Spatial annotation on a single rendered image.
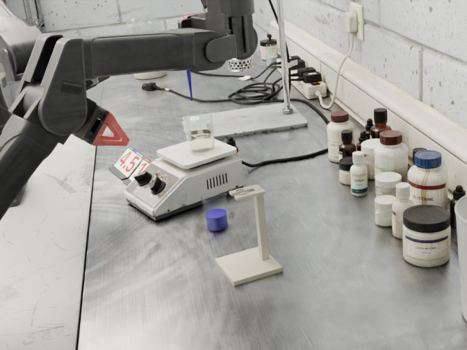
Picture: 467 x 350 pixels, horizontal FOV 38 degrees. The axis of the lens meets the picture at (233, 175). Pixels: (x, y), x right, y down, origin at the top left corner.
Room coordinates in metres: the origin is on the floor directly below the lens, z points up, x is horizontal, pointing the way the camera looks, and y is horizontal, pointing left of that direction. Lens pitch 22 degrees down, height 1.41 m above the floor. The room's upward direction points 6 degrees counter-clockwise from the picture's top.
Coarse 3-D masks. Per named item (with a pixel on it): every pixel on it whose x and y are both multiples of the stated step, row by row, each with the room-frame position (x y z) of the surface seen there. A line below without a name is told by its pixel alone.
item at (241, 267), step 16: (240, 192) 0.91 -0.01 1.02; (256, 192) 0.90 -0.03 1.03; (256, 208) 0.91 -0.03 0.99; (256, 224) 0.91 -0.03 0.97; (224, 256) 0.93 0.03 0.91; (240, 256) 0.93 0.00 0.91; (256, 256) 0.92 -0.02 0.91; (224, 272) 0.89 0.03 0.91; (240, 272) 0.88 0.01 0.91; (256, 272) 0.87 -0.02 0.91; (272, 272) 0.87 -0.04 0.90
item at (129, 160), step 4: (128, 152) 1.42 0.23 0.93; (132, 152) 1.40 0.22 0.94; (124, 156) 1.41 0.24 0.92; (128, 156) 1.40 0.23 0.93; (132, 156) 1.39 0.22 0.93; (136, 156) 1.37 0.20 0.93; (120, 160) 1.41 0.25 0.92; (124, 160) 1.40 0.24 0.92; (128, 160) 1.39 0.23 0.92; (132, 160) 1.37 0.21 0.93; (136, 160) 1.36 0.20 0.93; (120, 164) 1.40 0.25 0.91; (124, 164) 1.39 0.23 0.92; (128, 164) 1.37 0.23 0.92; (132, 164) 1.36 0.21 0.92; (136, 164) 1.35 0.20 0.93; (124, 168) 1.37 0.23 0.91; (128, 168) 1.36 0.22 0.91; (132, 168) 1.35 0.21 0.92; (128, 172) 1.35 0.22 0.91
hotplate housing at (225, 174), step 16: (160, 160) 1.23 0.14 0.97; (224, 160) 1.19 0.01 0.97; (240, 160) 1.20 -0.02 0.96; (192, 176) 1.14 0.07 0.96; (208, 176) 1.16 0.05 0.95; (224, 176) 1.18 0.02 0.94; (240, 176) 1.20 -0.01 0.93; (128, 192) 1.20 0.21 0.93; (176, 192) 1.12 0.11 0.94; (192, 192) 1.14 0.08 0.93; (144, 208) 1.13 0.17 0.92; (160, 208) 1.10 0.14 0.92; (176, 208) 1.12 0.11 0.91
